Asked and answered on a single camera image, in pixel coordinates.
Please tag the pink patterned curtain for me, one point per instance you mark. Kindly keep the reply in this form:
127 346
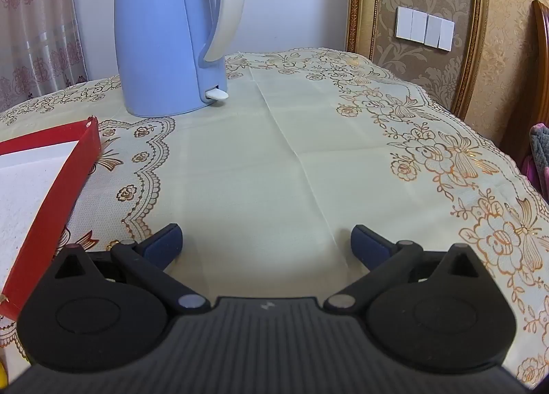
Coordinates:
34 12

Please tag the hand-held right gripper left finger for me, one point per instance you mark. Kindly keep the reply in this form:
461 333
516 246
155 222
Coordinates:
165 244

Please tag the blue electric kettle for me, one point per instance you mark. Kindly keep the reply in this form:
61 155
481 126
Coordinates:
163 33

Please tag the brown wooden chair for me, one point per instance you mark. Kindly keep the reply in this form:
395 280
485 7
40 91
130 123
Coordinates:
541 55

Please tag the white wall switch panel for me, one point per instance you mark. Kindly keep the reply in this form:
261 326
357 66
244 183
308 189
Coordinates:
424 27

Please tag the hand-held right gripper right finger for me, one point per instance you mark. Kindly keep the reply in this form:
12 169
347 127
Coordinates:
364 244

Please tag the cream floral tablecloth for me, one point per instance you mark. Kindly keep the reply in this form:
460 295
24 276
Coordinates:
257 162

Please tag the red and white tray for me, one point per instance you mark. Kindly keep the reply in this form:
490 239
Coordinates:
60 205

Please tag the grey and pink cloth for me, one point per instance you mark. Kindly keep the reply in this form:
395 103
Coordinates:
539 141

